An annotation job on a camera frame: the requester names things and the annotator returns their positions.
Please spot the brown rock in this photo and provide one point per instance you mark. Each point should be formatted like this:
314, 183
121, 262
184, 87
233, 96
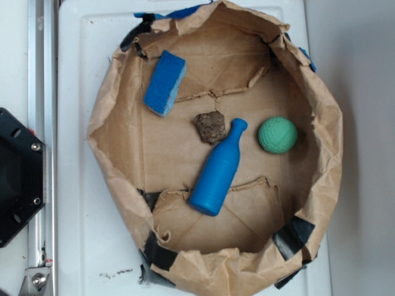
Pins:
211, 127

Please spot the blue plastic bottle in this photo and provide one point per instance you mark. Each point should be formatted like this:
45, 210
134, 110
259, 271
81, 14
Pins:
218, 173

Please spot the green dimpled ball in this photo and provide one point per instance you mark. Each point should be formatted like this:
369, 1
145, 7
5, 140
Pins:
277, 135

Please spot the blue sponge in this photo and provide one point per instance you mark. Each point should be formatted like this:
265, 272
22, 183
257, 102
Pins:
165, 81

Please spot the brown paper bag bin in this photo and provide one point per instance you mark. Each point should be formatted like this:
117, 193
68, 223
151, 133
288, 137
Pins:
241, 63

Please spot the white plastic tray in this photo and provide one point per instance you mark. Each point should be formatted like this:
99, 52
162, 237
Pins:
96, 254

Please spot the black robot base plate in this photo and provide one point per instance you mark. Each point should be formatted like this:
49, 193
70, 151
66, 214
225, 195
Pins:
22, 176

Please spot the aluminium frame rail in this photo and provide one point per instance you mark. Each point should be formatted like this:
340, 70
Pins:
42, 119

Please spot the metal corner bracket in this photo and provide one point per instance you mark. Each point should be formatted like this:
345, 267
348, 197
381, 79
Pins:
35, 281

